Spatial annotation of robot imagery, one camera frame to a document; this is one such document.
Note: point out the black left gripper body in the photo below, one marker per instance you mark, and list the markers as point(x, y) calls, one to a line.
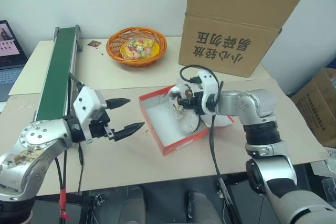
point(99, 128)

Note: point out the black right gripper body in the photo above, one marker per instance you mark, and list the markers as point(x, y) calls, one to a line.
point(197, 103)

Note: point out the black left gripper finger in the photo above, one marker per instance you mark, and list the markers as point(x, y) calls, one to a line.
point(118, 102)
point(128, 130)

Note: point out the white worn shoe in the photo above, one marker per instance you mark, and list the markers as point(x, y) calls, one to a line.
point(187, 121)

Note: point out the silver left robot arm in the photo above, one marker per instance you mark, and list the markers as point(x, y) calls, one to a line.
point(31, 140)

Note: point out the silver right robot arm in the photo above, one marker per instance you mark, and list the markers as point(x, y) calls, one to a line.
point(262, 108)

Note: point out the red shoebox with white inside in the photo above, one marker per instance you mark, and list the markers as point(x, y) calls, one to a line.
point(157, 113)

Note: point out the orange woven basket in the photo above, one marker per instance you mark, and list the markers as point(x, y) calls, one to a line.
point(113, 51)

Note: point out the clear bag of colourful candies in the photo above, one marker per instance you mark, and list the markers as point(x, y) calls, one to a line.
point(136, 48)

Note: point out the yellow plate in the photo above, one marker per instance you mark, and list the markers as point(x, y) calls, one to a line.
point(156, 48)

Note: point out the small brown wrapper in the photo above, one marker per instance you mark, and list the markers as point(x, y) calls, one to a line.
point(94, 43)

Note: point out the green conveyor belt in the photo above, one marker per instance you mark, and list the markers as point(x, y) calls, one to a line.
point(56, 74)

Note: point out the large printed cardboard box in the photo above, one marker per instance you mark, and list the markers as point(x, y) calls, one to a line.
point(223, 40)

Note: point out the dark rounded shape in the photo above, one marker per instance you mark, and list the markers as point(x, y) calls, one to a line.
point(199, 207)

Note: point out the laptop computer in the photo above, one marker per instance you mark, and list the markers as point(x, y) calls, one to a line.
point(10, 58)

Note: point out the small printed cardboard box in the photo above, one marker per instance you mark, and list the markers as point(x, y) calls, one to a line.
point(315, 108)

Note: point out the blue object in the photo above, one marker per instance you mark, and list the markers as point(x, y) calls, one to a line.
point(331, 60)

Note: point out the clear plastic container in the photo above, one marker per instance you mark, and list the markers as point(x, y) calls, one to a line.
point(326, 171)

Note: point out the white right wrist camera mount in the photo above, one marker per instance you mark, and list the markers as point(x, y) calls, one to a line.
point(208, 83)

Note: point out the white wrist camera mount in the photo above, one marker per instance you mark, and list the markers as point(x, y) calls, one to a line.
point(86, 103)
point(208, 83)

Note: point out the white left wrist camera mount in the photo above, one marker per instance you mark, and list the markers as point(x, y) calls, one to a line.
point(86, 103)

